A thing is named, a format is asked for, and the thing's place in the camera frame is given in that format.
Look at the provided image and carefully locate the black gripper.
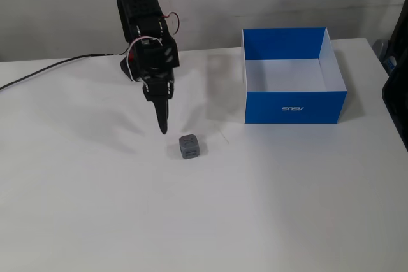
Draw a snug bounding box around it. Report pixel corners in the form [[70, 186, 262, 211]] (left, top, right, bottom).
[[141, 73, 175, 134]]

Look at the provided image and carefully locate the gray block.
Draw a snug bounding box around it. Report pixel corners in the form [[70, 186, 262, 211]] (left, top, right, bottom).
[[178, 132, 201, 160]]

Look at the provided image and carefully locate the blue and white box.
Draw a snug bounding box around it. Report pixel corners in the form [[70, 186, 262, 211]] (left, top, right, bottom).
[[241, 26, 348, 125]]

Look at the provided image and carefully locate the gray object with blue label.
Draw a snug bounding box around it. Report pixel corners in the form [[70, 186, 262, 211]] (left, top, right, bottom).
[[372, 38, 397, 76]]

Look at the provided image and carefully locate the white servo wire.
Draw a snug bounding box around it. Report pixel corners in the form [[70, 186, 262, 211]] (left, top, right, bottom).
[[125, 38, 164, 81]]

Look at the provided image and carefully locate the red servo wire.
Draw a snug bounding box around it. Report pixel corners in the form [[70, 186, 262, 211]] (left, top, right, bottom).
[[161, 11, 181, 36]]

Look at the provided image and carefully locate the black power cable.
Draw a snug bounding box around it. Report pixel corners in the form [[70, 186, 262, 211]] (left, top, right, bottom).
[[0, 52, 115, 92]]

